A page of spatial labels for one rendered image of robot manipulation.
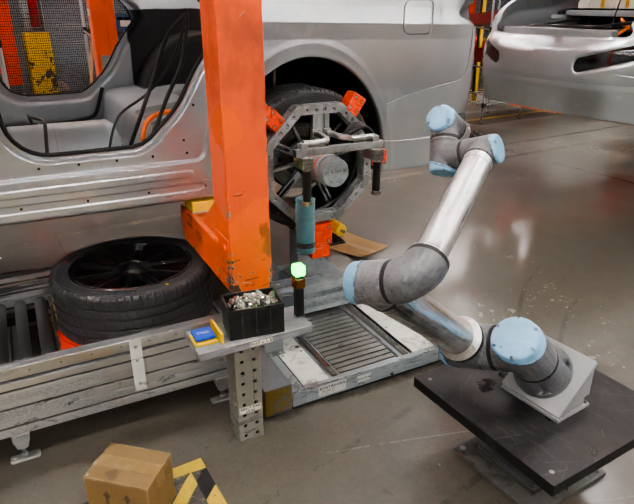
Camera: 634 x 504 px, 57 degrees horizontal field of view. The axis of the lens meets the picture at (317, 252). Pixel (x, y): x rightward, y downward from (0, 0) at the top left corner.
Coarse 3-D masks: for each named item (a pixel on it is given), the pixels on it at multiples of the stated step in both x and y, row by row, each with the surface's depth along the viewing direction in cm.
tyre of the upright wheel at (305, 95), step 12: (288, 84) 272; (300, 84) 271; (276, 96) 259; (288, 96) 255; (300, 96) 257; (312, 96) 260; (324, 96) 263; (336, 96) 265; (276, 108) 254; (288, 108) 257; (360, 120) 276; (276, 216) 273
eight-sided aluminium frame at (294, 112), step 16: (288, 112) 253; (304, 112) 251; (320, 112) 255; (336, 112) 259; (288, 128) 251; (272, 144) 250; (272, 160) 253; (368, 160) 276; (272, 176) 255; (368, 176) 278; (272, 192) 258; (352, 192) 278; (288, 208) 265; (336, 208) 279
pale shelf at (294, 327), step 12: (288, 312) 221; (288, 324) 212; (300, 324) 212; (264, 336) 205; (276, 336) 206; (288, 336) 209; (192, 348) 200; (204, 348) 198; (216, 348) 198; (228, 348) 198; (240, 348) 201; (204, 360) 196
